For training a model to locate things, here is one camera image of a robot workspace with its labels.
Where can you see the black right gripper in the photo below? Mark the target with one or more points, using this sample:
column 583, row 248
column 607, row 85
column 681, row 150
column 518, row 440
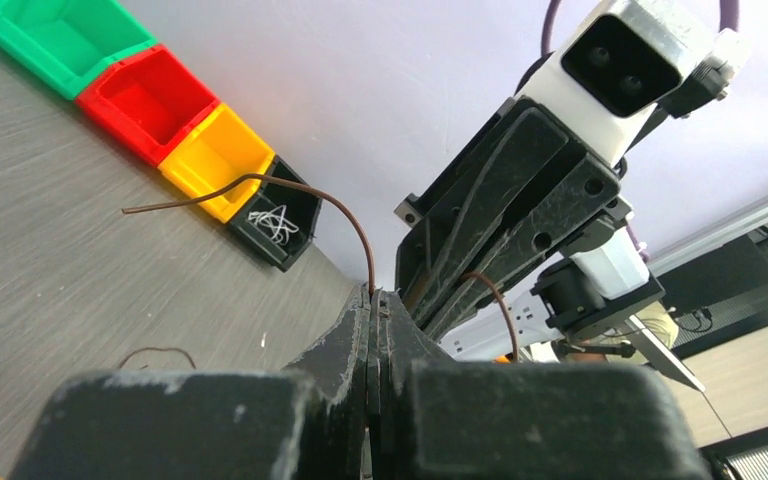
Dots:
column 521, row 189

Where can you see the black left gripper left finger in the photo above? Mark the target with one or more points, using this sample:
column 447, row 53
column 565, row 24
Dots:
column 305, row 421

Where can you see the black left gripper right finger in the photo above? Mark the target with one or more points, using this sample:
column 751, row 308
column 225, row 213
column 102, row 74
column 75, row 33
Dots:
column 432, row 417

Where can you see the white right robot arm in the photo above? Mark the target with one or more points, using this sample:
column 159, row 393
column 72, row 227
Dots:
column 598, row 283

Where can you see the black plastic bin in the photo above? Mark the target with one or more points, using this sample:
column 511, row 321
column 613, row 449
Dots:
column 275, row 224

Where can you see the yellow plastic bin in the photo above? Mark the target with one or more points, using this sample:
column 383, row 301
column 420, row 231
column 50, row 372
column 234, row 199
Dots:
column 217, row 151

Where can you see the red plastic bin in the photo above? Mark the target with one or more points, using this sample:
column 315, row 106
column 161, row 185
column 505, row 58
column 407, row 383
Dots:
column 149, row 102

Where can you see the green plastic bin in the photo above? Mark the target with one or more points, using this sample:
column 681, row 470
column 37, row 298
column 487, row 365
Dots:
column 68, row 44

